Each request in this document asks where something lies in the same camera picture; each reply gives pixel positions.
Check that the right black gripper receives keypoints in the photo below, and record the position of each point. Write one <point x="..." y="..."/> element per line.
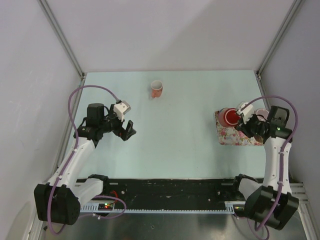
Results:
<point x="244" y="127"/>

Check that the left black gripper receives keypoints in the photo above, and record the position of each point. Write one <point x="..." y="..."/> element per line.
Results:
<point x="120" y="132"/>

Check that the red mug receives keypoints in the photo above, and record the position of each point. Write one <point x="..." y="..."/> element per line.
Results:
<point x="228" y="117"/>

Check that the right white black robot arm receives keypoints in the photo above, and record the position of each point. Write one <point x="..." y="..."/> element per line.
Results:
<point x="270" y="203"/>

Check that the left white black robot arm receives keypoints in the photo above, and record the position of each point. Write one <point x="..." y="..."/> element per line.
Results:
<point x="62" y="197"/>

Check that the lilac mug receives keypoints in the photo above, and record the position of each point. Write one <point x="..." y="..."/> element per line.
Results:
<point x="262" y="114"/>

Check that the pink white mug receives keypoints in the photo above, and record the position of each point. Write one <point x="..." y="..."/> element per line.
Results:
<point x="156" y="88"/>

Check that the floral tray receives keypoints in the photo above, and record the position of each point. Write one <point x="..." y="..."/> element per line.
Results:
<point x="229" y="136"/>

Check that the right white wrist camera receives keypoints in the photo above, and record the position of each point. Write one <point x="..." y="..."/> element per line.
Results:
<point x="245" y="111"/>

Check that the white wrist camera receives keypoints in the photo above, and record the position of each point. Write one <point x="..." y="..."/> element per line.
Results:
<point x="120" y="109"/>
<point x="245" y="111"/>

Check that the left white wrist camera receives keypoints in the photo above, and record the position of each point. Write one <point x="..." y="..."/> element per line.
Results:
<point x="120" y="109"/>

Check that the right aluminium frame post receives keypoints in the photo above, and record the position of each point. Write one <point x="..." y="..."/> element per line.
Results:
<point x="280" y="34"/>

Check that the aluminium frame post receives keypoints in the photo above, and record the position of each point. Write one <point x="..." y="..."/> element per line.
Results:
<point x="52" y="20"/>
<point x="280" y="34"/>

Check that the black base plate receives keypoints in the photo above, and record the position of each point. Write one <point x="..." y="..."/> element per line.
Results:
<point x="172" y="194"/>

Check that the grey slotted cable duct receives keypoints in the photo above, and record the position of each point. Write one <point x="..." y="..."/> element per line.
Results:
<point x="93" y="208"/>

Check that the left aluminium frame post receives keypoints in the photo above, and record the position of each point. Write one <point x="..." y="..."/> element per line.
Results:
<point x="52" y="20"/>

